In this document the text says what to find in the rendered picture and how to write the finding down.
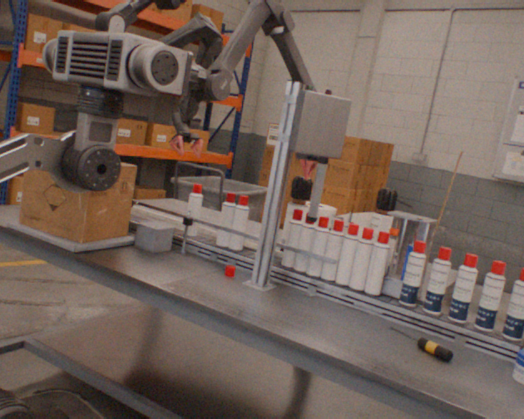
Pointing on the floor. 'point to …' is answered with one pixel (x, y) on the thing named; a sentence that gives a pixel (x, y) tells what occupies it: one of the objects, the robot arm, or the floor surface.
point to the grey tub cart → (219, 190)
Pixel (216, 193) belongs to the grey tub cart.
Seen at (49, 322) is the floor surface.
